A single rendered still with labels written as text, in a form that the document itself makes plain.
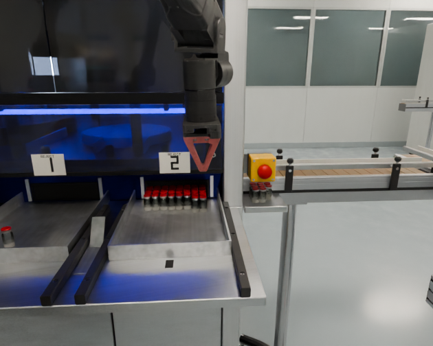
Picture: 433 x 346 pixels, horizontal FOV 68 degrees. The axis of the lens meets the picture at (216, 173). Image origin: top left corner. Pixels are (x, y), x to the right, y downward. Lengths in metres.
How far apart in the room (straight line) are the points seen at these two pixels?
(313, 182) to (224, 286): 0.58
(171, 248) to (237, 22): 0.57
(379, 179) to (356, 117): 5.01
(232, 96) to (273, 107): 4.79
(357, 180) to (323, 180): 0.11
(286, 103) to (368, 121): 1.49
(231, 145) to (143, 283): 0.44
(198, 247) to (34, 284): 0.32
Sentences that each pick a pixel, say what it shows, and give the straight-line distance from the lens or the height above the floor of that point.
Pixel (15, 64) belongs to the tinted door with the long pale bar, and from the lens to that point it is 0.99.
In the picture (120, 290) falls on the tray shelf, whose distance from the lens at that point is 0.65.
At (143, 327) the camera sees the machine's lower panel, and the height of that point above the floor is 0.46.
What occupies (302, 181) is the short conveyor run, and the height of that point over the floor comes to 0.92.
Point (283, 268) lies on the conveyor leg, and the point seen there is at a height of 0.56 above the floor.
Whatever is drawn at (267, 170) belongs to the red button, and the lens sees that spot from 0.90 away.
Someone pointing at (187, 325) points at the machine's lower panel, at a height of 0.46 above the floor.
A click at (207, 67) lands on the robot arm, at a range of 0.57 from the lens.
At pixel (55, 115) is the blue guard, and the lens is 0.95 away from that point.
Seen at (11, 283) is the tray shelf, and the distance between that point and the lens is 0.75.
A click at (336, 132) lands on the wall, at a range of 6.08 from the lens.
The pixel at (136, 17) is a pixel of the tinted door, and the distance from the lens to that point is 0.91.
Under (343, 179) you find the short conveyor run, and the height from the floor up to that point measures 0.92.
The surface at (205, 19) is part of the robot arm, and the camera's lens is 0.54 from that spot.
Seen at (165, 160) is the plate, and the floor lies 1.03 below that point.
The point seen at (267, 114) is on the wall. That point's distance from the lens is 5.65.
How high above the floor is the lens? 1.26
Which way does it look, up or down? 17 degrees down
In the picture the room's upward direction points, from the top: straight up
